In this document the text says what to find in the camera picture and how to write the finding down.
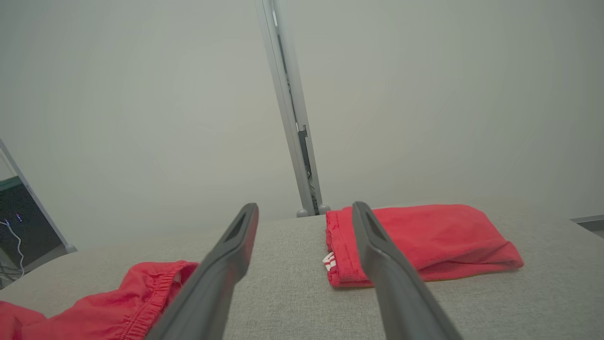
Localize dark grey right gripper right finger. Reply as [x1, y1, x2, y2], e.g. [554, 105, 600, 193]
[352, 201, 463, 340]

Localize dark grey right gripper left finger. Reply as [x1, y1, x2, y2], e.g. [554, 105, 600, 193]
[146, 203, 260, 340]

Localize red shorts with white stripe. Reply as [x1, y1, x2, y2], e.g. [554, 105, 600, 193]
[0, 260, 200, 340]

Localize grey partition post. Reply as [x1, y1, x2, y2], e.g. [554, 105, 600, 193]
[255, 0, 332, 218]

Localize pale grey partition panel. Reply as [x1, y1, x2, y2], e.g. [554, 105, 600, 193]
[274, 0, 604, 222]
[0, 0, 307, 253]

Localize dark computer tower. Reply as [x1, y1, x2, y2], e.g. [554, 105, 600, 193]
[0, 176, 64, 277]

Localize red and white basketball jersey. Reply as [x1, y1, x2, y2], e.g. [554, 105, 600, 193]
[325, 204, 525, 289]

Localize white computer cable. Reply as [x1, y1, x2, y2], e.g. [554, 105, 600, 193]
[0, 220, 25, 279]

